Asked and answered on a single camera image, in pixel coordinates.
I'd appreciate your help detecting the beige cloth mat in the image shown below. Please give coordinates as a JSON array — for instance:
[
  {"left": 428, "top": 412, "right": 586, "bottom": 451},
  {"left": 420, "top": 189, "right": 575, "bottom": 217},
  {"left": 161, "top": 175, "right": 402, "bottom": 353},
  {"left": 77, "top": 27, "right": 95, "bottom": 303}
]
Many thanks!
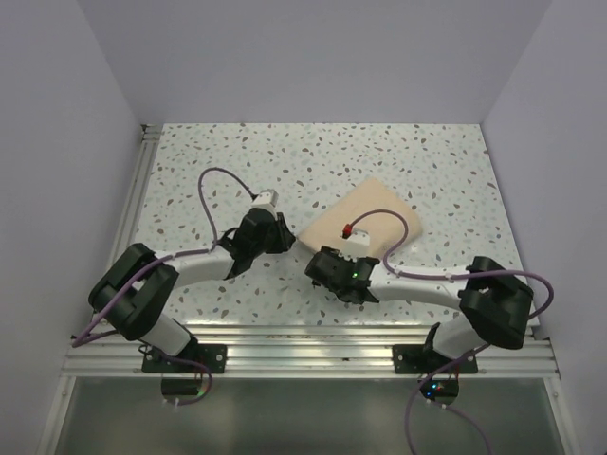
[{"left": 297, "top": 177, "right": 423, "bottom": 258}]

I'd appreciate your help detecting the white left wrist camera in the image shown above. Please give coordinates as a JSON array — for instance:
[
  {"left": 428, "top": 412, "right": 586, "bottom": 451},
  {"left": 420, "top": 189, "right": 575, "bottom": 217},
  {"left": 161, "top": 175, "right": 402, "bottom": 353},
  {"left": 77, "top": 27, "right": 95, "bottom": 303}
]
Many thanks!
[{"left": 251, "top": 189, "right": 279, "bottom": 211}]

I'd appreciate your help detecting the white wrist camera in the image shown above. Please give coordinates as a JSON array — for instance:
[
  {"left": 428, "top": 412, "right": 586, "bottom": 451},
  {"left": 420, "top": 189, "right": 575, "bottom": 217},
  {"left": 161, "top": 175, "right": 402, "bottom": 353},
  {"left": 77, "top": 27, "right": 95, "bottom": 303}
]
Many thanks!
[
  {"left": 251, "top": 189, "right": 279, "bottom": 211},
  {"left": 340, "top": 224, "right": 371, "bottom": 261}
]

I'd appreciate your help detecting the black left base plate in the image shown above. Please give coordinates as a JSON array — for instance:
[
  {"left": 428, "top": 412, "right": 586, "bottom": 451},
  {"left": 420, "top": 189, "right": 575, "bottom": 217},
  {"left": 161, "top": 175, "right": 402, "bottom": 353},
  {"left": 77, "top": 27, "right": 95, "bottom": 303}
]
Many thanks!
[{"left": 138, "top": 344, "right": 228, "bottom": 374}]

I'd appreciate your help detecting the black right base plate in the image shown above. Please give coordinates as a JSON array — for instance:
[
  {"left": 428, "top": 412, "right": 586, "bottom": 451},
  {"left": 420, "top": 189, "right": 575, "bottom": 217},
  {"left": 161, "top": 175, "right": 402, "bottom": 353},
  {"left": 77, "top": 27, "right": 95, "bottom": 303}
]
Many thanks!
[{"left": 392, "top": 344, "right": 479, "bottom": 374}]

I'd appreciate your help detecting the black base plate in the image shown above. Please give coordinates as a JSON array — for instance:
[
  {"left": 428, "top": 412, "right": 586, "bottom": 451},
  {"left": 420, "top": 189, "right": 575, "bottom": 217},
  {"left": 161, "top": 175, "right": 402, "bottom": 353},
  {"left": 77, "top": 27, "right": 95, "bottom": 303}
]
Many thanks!
[
  {"left": 138, "top": 344, "right": 228, "bottom": 374},
  {"left": 392, "top": 344, "right": 479, "bottom": 374}
]

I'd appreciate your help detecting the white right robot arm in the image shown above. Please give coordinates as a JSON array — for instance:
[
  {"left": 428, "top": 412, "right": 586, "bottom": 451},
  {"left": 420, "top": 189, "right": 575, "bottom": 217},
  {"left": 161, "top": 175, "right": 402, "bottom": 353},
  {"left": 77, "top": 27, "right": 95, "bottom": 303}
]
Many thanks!
[{"left": 305, "top": 246, "right": 533, "bottom": 373}]

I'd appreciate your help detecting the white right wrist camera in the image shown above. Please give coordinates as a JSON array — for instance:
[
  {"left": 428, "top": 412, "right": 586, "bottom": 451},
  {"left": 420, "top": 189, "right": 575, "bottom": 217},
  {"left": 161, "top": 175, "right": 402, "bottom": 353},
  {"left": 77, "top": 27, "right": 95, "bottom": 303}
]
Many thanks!
[{"left": 340, "top": 224, "right": 371, "bottom": 261}]

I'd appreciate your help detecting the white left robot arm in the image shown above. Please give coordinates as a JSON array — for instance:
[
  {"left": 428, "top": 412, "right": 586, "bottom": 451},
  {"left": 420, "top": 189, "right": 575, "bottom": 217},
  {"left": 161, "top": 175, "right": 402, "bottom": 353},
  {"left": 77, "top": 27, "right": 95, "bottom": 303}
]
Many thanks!
[{"left": 88, "top": 209, "right": 296, "bottom": 373}]

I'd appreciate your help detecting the aluminium rail frame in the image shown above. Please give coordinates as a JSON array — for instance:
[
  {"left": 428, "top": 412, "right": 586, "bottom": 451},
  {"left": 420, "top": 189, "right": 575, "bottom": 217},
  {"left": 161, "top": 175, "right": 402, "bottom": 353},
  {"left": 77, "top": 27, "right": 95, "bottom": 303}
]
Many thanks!
[{"left": 61, "top": 123, "right": 561, "bottom": 380}]

